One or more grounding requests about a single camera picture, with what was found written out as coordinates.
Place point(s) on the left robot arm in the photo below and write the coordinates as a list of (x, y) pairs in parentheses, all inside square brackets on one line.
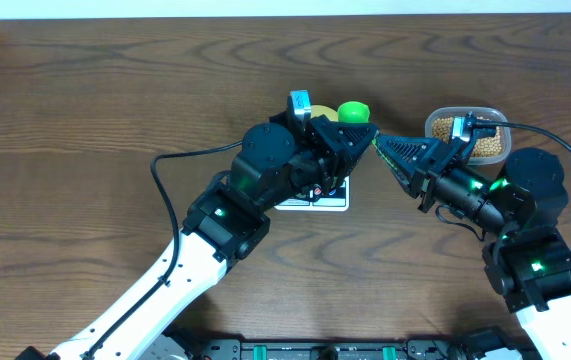
[(221, 227)]

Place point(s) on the pile of dried soybeans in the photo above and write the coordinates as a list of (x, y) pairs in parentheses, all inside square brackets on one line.
[(484, 147)]

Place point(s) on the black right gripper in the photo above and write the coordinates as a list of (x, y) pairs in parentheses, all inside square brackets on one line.
[(429, 160)]

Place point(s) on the yellow plastic bowl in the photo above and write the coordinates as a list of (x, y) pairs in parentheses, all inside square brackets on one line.
[(321, 110)]

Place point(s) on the green plastic measuring scoop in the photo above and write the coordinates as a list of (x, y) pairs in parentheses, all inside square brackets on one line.
[(354, 112)]

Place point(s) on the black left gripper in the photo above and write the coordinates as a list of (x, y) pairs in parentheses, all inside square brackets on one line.
[(322, 139)]

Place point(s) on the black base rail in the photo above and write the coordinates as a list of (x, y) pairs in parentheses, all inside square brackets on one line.
[(411, 349)]

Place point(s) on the clear plastic bean container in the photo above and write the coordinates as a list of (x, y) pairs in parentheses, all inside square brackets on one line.
[(481, 112)]

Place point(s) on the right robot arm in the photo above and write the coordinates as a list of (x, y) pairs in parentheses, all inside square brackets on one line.
[(529, 263)]

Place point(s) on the white digital kitchen scale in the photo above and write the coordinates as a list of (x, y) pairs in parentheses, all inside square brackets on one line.
[(337, 200)]

